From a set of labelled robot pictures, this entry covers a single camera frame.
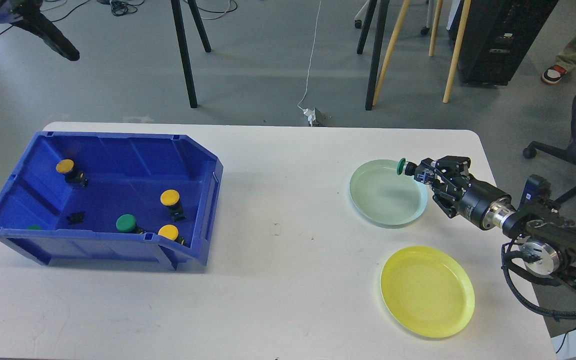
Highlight black computer tower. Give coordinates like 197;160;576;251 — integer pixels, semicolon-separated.
457;0;558;85

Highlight yellow plate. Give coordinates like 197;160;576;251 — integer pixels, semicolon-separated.
379;246;476;339

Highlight wooden easel legs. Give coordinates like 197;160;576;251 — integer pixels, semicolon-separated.
371;0;472;107

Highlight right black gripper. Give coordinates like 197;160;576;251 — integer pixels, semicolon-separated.
415;156;513;231

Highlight white cable on floor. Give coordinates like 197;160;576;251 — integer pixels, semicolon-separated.
296;0;322;112

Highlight white power adapter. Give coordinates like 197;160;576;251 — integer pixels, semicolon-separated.
302;108;326;127

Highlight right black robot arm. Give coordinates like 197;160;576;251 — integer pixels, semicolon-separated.
397;155;576;321

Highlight small black part in bin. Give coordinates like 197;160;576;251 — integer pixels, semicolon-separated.
66;211;86;225

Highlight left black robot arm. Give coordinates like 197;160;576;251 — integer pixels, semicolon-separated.
0;0;80;62

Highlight light green plate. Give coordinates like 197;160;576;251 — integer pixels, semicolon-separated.
349;159;429;228

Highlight black tripod legs left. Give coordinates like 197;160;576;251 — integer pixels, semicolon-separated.
170;0;211;109

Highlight green push button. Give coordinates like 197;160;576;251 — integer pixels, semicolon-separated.
396;157;418;177
115;213;146;234

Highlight green push button front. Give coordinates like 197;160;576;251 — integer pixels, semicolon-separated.
115;213;146;234

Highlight black stand legs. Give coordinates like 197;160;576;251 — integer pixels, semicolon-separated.
356;0;390;111

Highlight blue plastic storage bin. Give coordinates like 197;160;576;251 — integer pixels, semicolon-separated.
0;131;223;271

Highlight black cables on floor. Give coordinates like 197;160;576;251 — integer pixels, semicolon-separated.
43;0;239;23

